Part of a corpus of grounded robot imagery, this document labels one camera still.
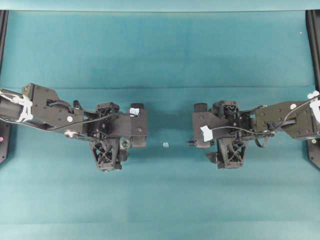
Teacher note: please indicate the black aluminium frame rail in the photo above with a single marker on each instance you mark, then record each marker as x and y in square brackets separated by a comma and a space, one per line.
[4, 14]

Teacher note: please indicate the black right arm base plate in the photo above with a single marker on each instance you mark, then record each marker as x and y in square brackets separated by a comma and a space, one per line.
[312, 152]

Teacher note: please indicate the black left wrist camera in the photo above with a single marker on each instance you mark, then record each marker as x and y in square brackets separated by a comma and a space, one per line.
[138, 125]

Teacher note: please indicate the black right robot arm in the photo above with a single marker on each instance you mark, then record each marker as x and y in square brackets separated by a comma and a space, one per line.
[298, 119]

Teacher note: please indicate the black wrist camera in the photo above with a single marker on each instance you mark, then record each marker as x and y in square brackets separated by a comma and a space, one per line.
[200, 118]
[138, 125]

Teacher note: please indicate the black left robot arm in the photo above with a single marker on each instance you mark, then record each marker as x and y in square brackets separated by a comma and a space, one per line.
[40, 108]

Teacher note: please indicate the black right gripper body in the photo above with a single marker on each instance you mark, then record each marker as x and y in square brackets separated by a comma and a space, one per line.
[230, 130]

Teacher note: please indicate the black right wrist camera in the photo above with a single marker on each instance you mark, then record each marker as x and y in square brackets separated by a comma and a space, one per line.
[200, 118]

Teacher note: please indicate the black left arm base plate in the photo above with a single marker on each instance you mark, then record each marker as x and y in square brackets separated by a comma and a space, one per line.
[5, 133]

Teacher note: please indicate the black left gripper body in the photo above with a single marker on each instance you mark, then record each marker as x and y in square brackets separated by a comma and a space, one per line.
[110, 137]

